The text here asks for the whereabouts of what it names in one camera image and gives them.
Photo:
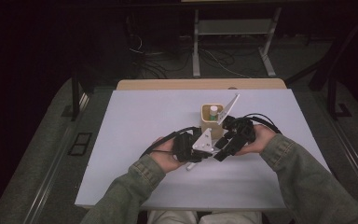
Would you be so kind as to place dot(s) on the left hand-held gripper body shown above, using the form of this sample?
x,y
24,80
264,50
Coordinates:
x,y
183,147

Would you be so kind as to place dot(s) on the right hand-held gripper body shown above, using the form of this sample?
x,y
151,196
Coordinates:
x,y
242,130

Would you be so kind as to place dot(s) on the square wooden pen holder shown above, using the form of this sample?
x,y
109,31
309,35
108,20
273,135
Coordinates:
x,y
212,126

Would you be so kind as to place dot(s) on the person's right hand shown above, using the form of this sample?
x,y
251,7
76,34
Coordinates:
x,y
259,138

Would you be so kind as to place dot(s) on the person's left hand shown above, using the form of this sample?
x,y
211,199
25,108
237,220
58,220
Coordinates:
x,y
166,157

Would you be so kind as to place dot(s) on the person's legs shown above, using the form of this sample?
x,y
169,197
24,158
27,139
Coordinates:
x,y
205,217

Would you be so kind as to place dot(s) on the light wooden desk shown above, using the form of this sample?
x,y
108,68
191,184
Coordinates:
x,y
199,84

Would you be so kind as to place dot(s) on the black floor socket cover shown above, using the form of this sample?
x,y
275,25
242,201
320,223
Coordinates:
x,y
80,144

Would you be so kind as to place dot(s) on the grey metal stand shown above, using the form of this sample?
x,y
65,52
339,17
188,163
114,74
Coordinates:
x,y
234,27

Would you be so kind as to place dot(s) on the black metal frame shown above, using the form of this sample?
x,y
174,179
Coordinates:
x,y
75,93
332,93

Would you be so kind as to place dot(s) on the metal floor rail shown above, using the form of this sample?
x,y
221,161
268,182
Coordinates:
x,y
352,155
48,180

